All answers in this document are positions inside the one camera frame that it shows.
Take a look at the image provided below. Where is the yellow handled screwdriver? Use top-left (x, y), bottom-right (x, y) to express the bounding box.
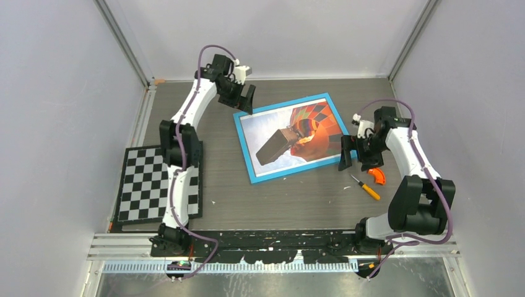
top-left (350, 175), bottom-right (381, 200)

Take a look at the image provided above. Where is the orange curved plastic piece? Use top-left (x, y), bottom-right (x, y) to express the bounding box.
top-left (367, 168), bottom-right (386, 186)

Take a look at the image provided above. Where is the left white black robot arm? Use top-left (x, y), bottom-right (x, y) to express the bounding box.
top-left (150, 54), bottom-right (256, 257)

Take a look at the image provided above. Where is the corner aluminium post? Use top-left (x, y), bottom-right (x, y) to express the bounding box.
top-left (93, 0), bottom-right (150, 88)
top-left (388, 0), bottom-right (441, 83)

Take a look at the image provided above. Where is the white perforated strip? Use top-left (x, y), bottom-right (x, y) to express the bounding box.
top-left (102, 259), bottom-right (358, 274)

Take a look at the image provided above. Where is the left corner aluminium post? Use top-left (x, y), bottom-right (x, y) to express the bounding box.
top-left (93, 0), bottom-right (150, 88)

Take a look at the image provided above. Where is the aluminium front rail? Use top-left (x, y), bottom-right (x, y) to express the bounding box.
top-left (86, 231), bottom-right (461, 262)

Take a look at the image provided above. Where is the right corner aluminium post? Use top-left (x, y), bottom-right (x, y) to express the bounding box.
top-left (388, 0), bottom-right (441, 83)

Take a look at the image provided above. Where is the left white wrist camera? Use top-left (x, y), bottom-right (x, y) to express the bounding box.
top-left (232, 59), bottom-right (253, 85)

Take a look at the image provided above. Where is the blue picture frame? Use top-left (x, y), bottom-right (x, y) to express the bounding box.
top-left (233, 92), bottom-right (358, 185)

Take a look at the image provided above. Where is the black white checkerboard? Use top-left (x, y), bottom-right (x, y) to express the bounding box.
top-left (111, 141), bottom-right (204, 225)

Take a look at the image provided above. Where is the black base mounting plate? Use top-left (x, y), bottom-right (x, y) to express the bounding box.
top-left (149, 229), bottom-right (392, 264)

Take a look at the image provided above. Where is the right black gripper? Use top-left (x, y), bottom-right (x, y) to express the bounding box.
top-left (339, 134), bottom-right (388, 172)

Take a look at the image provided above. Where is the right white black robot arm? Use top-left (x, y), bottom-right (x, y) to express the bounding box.
top-left (338, 106), bottom-right (456, 254)

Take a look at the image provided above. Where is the hot air balloon photo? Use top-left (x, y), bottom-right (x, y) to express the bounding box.
top-left (240, 98), bottom-right (344, 178)

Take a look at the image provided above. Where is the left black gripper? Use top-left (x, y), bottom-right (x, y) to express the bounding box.
top-left (219, 77), bottom-right (256, 115)

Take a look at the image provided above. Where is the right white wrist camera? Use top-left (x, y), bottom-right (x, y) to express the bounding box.
top-left (352, 113), bottom-right (375, 139)

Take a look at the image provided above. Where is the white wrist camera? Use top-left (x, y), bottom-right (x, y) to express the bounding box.
top-left (352, 113), bottom-right (375, 139)
top-left (232, 59), bottom-right (253, 85)

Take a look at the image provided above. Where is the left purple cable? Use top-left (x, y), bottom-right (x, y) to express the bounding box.
top-left (166, 44), bottom-right (241, 281)

